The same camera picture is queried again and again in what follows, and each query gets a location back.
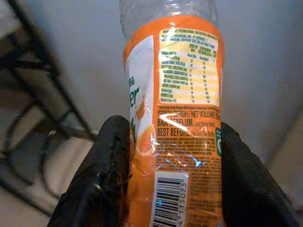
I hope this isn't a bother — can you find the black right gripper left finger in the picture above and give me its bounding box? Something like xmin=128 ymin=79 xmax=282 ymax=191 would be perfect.
xmin=47 ymin=115 xmax=133 ymax=227

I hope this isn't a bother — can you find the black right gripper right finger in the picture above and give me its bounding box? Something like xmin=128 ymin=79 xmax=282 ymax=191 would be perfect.
xmin=221 ymin=122 xmax=302 ymax=227

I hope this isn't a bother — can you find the orange label plastic bottle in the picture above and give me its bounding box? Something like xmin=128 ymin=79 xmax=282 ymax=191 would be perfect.
xmin=119 ymin=0 xmax=224 ymax=227

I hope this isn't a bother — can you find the black metal rack frame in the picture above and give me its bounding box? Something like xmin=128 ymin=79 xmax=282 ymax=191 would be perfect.
xmin=0 ymin=0 xmax=98 ymax=213

